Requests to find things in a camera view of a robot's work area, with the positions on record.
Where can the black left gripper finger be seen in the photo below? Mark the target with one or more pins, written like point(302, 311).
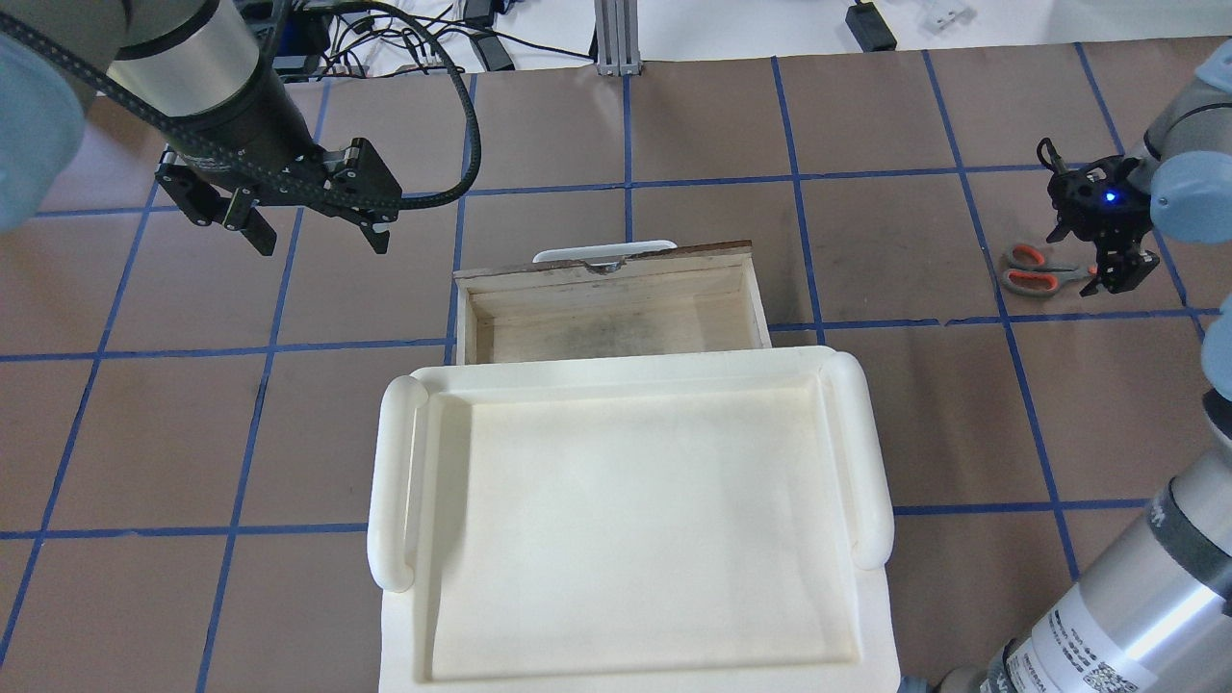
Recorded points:
point(374, 226)
point(243, 217)

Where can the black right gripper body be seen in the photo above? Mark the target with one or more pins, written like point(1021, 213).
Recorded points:
point(1122, 220)

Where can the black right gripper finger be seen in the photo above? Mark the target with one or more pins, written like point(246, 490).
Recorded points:
point(1126, 269)
point(1099, 282)

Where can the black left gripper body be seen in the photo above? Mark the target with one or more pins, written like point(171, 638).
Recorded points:
point(252, 130)

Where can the orange grey handled scissors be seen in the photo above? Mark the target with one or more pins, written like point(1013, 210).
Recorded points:
point(1029, 271)

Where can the light wooden drawer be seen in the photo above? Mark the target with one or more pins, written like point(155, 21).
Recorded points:
point(611, 301)

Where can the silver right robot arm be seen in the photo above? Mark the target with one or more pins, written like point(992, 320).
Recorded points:
point(1151, 613)

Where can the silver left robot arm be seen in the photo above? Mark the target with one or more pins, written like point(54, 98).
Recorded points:
point(195, 62)

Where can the black power adapter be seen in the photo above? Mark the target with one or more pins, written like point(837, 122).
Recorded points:
point(869, 28)

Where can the white plastic tray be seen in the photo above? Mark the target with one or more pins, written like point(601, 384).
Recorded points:
point(704, 522)

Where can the aluminium frame post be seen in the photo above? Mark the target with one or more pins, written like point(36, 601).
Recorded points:
point(616, 38)

